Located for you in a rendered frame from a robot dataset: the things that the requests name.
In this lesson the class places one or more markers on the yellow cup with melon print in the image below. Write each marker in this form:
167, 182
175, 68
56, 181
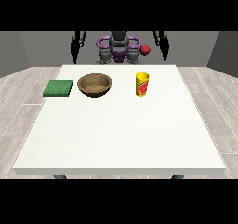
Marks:
142, 84

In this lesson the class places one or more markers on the brown wooden bowl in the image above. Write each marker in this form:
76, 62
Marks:
95, 85

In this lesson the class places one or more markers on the small red ball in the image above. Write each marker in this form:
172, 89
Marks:
145, 50

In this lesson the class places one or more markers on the green square pad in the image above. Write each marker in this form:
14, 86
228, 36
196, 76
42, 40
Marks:
58, 88

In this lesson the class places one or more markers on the grey robot trunk purple rings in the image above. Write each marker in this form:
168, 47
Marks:
118, 49

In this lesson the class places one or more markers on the dark table leg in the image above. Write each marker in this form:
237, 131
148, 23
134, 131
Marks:
60, 177

